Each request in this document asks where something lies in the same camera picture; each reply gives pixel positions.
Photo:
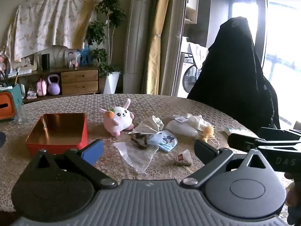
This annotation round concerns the person's right hand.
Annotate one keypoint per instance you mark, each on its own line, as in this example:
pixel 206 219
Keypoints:
pixel 292 200

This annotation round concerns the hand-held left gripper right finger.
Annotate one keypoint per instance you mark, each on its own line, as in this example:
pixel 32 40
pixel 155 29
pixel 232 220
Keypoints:
pixel 205 151

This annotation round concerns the white keyboard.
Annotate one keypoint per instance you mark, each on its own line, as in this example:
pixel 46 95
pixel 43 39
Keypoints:
pixel 20 71

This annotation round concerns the small picture frame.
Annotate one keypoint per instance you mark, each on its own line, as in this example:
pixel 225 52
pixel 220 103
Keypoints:
pixel 70 57

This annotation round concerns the green plant in white planter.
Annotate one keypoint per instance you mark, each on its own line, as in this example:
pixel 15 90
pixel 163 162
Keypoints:
pixel 110 23

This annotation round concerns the purple kettlebell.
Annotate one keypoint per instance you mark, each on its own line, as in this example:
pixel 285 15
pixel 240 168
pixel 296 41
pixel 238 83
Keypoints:
pixel 54 87

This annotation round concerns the pink white bunny plush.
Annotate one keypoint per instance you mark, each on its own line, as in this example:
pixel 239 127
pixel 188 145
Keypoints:
pixel 120 120

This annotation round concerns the clear drinking glass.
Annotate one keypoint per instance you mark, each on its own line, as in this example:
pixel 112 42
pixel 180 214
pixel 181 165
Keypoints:
pixel 22 114

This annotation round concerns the blue face mask packet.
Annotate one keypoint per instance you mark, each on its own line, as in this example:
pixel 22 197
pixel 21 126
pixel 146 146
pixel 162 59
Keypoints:
pixel 165 141

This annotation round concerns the white mesh bag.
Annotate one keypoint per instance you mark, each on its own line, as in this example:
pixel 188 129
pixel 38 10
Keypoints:
pixel 185 124

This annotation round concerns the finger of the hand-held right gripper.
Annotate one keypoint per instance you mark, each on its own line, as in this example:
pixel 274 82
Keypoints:
pixel 239 140
pixel 277 131

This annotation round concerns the white scalloped ornament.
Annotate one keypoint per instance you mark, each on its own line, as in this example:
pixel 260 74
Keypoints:
pixel 57 54

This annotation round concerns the pink toy suitcase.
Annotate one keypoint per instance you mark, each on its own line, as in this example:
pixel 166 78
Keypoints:
pixel 42 88

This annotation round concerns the white washing machine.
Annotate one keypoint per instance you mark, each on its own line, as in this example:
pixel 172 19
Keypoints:
pixel 188 75

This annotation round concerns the white hanging garment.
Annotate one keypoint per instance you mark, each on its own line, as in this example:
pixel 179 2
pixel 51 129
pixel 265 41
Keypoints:
pixel 198 54

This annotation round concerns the doll figurine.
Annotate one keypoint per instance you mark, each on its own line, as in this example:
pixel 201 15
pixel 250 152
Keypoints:
pixel 2 62

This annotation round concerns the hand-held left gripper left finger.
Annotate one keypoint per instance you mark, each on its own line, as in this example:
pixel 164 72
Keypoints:
pixel 93 150

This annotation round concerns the black cylinder speaker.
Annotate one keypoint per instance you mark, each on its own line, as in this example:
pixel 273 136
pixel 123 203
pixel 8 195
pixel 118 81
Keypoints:
pixel 45 61

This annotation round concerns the floral patterned cloth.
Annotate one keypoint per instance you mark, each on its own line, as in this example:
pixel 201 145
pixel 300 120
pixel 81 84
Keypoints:
pixel 47 21

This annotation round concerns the orange teal tissue box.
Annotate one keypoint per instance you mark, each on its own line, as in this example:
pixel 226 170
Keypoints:
pixel 8 103

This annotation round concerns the black cloth covered chair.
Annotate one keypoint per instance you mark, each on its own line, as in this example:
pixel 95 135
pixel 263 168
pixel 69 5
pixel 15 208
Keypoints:
pixel 235 75

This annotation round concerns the red tin box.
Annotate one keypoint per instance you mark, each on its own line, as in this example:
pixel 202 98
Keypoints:
pixel 56 127

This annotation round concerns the wooden sideboard cabinet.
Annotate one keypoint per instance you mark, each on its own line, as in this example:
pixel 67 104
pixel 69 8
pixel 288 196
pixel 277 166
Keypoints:
pixel 78 80

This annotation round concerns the stack of small booklets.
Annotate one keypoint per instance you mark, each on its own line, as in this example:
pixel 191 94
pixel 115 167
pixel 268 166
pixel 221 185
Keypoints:
pixel 31 94

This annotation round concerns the white cloth bag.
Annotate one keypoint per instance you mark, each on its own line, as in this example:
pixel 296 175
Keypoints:
pixel 150 124

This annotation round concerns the white wall cabinet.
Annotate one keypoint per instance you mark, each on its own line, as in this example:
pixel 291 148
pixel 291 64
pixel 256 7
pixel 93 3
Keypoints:
pixel 191 0

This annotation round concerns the yellow duck toy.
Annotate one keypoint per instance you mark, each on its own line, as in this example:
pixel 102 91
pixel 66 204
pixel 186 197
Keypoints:
pixel 207 131

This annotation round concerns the yellow curtain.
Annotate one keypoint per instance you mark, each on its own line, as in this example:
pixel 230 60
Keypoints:
pixel 156 51

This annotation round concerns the white tissue packet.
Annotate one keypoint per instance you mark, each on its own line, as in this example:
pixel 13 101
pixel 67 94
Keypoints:
pixel 235 131

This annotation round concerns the white standing air conditioner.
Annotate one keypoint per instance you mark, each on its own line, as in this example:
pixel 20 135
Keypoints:
pixel 138 40

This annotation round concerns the clear plastic bag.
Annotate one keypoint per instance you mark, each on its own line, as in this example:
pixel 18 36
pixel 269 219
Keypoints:
pixel 136 155

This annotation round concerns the blue toy figure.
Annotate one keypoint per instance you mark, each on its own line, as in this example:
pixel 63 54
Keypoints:
pixel 84 56

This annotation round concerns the small triangular sachet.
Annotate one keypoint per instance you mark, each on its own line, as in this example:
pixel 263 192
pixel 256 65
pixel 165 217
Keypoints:
pixel 183 157

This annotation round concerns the white photo frame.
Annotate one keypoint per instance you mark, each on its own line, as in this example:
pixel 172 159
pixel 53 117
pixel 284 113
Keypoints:
pixel 28 62

